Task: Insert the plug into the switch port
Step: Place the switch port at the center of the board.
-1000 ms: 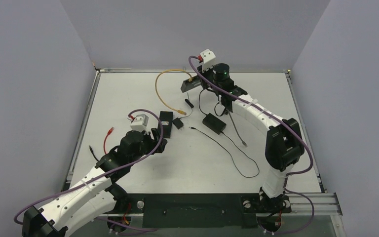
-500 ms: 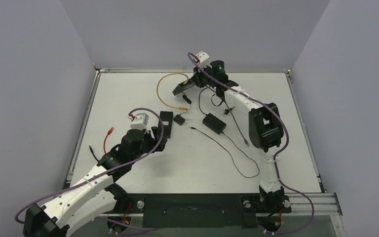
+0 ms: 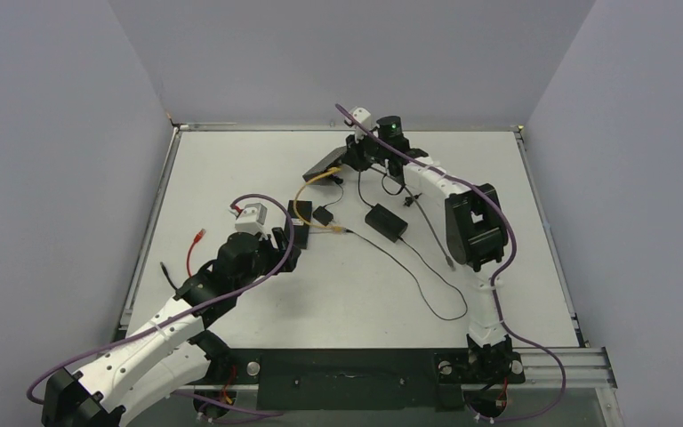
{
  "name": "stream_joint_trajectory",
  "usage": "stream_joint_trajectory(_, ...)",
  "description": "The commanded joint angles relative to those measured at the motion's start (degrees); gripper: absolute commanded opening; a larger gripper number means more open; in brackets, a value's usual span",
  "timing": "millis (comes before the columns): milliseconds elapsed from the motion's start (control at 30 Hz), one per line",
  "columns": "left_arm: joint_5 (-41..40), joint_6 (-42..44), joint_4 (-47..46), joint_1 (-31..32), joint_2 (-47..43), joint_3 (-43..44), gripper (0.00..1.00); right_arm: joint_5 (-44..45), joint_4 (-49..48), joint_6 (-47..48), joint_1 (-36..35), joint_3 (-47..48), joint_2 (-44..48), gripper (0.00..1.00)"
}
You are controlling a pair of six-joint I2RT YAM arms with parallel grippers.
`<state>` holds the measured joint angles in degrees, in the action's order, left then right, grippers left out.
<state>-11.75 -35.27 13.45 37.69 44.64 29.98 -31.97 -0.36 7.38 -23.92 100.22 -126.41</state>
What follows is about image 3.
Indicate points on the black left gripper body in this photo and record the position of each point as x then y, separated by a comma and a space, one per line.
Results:
268, 259

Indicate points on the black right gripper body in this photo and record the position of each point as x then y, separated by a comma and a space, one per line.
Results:
352, 152

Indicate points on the large black network switch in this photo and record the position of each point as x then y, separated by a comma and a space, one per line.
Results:
331, 160

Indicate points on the small black labelled switch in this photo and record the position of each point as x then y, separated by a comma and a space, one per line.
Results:
297, 211

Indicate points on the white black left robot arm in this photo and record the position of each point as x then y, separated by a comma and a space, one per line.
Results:
175, 347

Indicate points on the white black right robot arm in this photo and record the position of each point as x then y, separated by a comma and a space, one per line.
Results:
475, 233

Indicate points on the black power adapter brick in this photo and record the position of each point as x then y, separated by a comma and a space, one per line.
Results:
386, 223

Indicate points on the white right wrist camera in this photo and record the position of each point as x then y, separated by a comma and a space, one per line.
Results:
364, 117

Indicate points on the small black wall adapter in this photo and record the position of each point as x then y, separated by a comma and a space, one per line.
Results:
322, 216

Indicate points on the black mounting base plate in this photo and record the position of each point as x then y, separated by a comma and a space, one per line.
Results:
358, 379

